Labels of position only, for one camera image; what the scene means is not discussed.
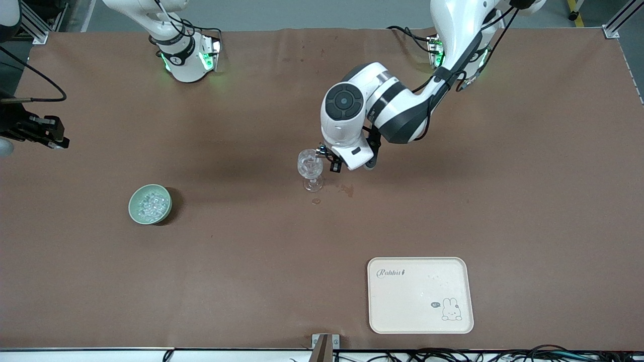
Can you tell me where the clear ice cubes pile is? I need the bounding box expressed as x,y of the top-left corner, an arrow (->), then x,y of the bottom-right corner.
137,191 -> 169,222

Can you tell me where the right arm base connector plate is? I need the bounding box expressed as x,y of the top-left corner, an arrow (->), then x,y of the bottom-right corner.
200,36 -> 222,72

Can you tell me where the left arm base connector plate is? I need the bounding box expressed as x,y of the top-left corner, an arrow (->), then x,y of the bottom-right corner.
427,34 -> 446,69

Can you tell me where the clear wine glass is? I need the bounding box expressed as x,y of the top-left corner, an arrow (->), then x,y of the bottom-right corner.
297,149 -> 325,193

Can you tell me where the green ceramic bowl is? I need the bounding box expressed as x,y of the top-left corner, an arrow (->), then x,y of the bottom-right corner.
128,184 -> 173,225

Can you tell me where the brown table mat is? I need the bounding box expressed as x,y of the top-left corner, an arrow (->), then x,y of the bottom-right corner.
0,28 -> 644,351

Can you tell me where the cream rabbit print tray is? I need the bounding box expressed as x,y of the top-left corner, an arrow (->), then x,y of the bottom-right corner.
367,257 -> 474,334

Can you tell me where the right arm wrist black cable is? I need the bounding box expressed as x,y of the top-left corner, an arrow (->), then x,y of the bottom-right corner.
0,46 -> 67,103

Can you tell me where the arm wrist black cable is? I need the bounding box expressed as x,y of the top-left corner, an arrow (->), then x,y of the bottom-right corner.
0,46 -> 67,103
413,0 -> 521,94

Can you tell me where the aluminium frame with dark gear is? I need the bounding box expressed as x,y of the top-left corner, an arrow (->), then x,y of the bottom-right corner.
19,0 -> 68,45

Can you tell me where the left arm base black cable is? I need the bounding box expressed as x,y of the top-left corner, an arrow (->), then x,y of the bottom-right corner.
386,25 -> 434,53

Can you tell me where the arm base black cable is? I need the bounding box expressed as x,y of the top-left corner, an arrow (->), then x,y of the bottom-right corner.
148,0 -> 222,43
386,25 -> 434,53

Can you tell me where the right arm base black cable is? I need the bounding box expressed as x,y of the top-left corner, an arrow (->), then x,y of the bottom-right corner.
148,0 -> 222,43

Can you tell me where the grey metal bracket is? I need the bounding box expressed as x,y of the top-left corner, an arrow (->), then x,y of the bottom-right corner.
311,334 -> 340,362

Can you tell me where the left arm wrist black cable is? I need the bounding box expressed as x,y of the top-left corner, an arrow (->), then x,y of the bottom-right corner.
413,0 -> 521,94

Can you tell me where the white table edge rail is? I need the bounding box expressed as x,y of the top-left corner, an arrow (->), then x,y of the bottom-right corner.
0,348 -> 312,362

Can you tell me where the black cable bundle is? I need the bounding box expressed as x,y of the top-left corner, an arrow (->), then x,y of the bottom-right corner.
289,344 -> 644,362

